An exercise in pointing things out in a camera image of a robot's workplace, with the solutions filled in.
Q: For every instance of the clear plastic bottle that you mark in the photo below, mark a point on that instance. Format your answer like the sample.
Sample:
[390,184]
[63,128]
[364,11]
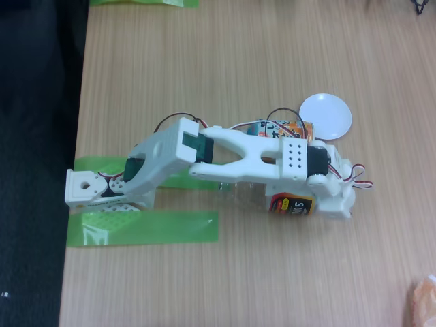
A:
[245,195]

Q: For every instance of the orange juice bottle can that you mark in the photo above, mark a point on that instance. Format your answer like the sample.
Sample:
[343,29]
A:
[303,131]

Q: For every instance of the white round plate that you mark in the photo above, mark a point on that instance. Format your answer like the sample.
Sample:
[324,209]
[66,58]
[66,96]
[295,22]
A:
[327,112]

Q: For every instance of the orange plastic bag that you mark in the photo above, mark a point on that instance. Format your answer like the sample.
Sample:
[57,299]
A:
[425,303]

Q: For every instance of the long green tape strip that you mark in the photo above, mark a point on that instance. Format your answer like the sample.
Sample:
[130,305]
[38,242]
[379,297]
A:
[163,226]

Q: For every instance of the green plastic sheet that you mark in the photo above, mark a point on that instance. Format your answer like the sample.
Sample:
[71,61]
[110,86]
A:
[136,2]

